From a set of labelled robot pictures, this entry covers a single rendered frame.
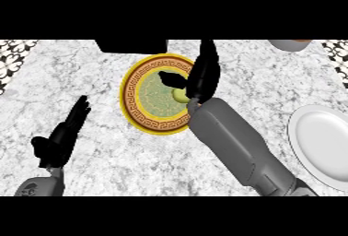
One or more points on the yellow brown patterned plate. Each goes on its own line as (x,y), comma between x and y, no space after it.
(156,92)

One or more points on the white plate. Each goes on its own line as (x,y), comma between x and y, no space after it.
(321,144)

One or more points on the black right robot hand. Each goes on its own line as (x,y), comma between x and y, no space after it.
(203,73)

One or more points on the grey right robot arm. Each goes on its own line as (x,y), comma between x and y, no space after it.
(239,147)

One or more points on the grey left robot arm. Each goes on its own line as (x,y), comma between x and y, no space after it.
(43,186)

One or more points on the yellow-green lemon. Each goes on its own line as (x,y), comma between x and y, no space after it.
(180,95)

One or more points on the grey round pot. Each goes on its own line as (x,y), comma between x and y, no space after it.
(289,44)

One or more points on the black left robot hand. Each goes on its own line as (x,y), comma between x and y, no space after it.
(60,141)

